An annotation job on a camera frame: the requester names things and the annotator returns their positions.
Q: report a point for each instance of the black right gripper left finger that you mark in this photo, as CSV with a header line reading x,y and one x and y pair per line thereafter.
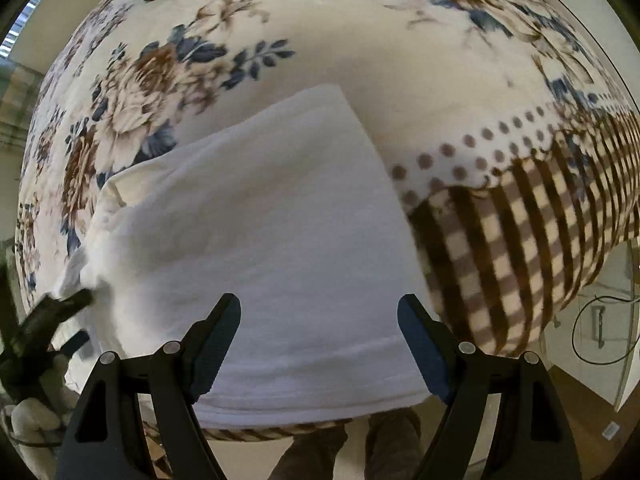
x,y
123,398

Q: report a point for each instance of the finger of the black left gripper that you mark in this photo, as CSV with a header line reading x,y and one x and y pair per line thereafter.
x,y
55,307

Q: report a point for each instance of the left teal curtain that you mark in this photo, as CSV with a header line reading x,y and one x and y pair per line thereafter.
x,y
19,92

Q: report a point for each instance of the floral bed blanket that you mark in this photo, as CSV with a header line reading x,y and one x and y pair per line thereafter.
x,y
513,147

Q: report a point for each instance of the window with metal bars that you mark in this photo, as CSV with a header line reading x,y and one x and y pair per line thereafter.
x,y
10,37

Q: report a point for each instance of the white pants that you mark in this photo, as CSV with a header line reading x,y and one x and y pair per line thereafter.
x,y
292,212

